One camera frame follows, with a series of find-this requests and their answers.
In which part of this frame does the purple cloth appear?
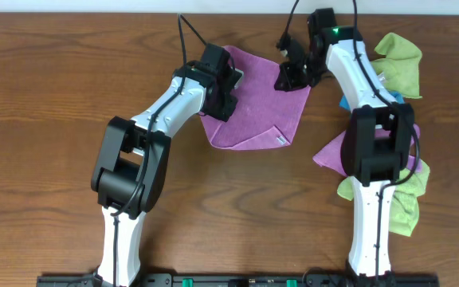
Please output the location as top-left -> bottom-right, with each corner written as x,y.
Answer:
201,45 -> 311,151
312,124 -> 423,176

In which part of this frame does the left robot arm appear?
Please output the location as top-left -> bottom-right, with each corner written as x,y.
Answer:
91,44 -> 243,286

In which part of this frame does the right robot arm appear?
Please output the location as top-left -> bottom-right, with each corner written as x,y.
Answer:
274,8 -> 419,286

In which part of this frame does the upper green cloth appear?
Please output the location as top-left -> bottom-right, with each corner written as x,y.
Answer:
371,33 -> 422,99

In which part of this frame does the green cloth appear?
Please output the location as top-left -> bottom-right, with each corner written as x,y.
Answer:
371,33 -> 422,99
335,159 -> 431,238

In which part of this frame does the blue cloth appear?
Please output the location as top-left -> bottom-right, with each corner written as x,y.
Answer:
339,91 -> 405,111

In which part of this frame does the lower green cloth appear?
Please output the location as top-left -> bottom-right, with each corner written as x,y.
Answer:
335,159 -> 431,238

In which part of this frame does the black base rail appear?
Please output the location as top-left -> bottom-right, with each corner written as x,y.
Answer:
36,271 -> 441,287

